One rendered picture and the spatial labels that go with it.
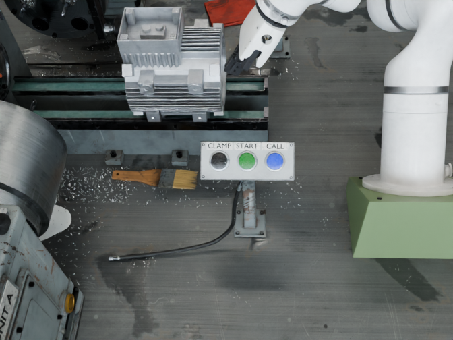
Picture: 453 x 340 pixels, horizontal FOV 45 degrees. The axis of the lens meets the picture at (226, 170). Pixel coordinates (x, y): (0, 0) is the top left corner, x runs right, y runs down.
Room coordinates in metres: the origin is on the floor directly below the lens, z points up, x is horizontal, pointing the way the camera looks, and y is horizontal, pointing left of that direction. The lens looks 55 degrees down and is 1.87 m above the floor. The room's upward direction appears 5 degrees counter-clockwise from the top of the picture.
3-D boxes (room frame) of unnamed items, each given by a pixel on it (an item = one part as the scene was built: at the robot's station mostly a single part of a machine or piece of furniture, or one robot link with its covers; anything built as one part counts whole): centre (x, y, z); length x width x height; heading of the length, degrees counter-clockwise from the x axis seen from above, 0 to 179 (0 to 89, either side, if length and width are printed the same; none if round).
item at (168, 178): (0.75, 0.17, 0.80); 0.21 x 0.05 x 0.01; 79
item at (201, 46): (0.88, 0.08, 1.02); 0.20 x 0.19 x 0.19; 83
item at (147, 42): (0.88, 0.12, 1.11); 0.12 x 0.11 x 0.07; 83
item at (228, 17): (1.32, -0.06, 0.80); 0.15 x 0.12 x 0.01; 100
